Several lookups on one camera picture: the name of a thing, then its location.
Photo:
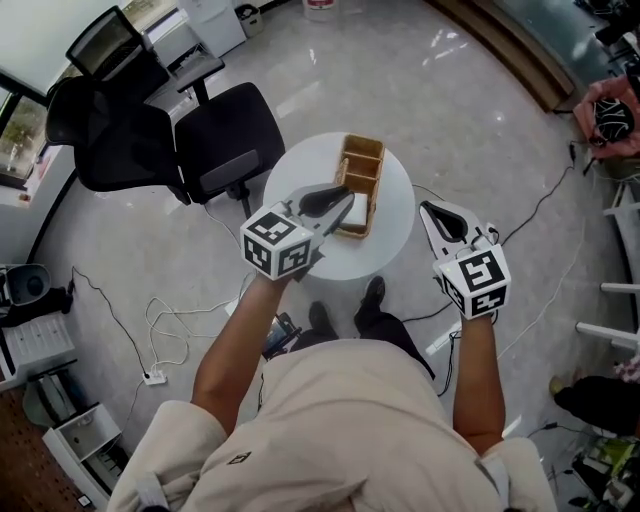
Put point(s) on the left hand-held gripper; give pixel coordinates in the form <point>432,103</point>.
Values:
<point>275,245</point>

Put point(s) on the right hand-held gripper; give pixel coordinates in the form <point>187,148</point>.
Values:
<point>477,280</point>

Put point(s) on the woven wicker organizer box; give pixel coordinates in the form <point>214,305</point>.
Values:
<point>357,233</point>

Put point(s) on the person's left forearm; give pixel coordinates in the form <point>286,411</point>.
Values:
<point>235,350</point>

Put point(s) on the person's right forearm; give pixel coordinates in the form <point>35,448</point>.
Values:
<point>477,380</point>

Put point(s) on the white tissue stack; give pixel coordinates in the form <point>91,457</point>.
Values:
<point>360,212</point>

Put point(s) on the white cabinet shelf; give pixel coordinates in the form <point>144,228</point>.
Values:
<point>82,440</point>

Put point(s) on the round white side table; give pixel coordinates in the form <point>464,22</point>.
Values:
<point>395,200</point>

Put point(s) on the person's right black shoe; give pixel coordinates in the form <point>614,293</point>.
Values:
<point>372,295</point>

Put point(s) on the person's black shoe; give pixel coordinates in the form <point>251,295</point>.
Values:
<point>372,295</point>
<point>322,320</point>

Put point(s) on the person's left black shoe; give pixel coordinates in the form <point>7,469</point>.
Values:
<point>322,320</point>

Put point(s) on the black mesh office chair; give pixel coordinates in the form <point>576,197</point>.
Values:
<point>225,130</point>

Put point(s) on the person's black trousers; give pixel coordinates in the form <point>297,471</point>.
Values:
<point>390,335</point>

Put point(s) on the black handheld screen device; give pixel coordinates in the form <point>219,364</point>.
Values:
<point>280,335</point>

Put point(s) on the white metal shelf rack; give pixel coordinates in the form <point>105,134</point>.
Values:
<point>622,207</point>

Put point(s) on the black patterned cushion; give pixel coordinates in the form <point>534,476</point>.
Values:
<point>612,120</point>

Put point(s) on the wooden step platform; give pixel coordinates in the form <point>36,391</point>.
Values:
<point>520,45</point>

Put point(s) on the pink armchair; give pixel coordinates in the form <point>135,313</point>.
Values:
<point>630,145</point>

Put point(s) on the large clear water jug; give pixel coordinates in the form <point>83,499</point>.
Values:
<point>320,7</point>

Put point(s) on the small grey waste bin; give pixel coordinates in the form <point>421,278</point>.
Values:
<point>249,20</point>

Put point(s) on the white water dispenser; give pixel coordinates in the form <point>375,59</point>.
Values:
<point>220,25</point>

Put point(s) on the person's beige shirt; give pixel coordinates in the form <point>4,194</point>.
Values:
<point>345,425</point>

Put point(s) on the pink checkered cloth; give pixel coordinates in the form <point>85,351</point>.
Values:
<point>630,370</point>

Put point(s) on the white power strip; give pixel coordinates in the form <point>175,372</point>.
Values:
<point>155,377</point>

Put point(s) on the grey round-top appliance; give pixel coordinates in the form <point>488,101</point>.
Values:
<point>27,285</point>

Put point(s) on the white slotted tray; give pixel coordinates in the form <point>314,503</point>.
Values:
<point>35,340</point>

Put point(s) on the brown perforated board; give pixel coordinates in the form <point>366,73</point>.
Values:
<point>35,465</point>

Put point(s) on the white table frame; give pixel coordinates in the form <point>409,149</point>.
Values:
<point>615,332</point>

